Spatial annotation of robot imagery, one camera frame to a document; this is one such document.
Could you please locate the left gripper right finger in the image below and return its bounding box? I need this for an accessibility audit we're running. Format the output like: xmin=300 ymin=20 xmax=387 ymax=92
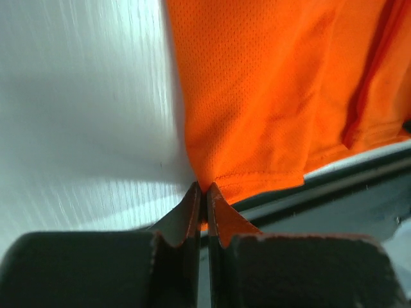
xmin=206 ymin=184 xmax=408 ymax=307

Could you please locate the orange t-shirt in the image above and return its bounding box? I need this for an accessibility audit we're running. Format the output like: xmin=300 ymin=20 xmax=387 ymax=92
xmin=163 ymin=0 xmax=411 ymax=232

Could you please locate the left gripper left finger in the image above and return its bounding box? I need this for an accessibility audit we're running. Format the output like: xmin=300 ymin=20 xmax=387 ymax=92
xmin=1 ymin=184 xmax=202 ymax=307

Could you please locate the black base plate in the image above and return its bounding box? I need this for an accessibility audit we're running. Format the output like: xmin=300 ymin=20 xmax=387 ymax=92
xmin=234 ymin=141 xmax=410 ymax=241

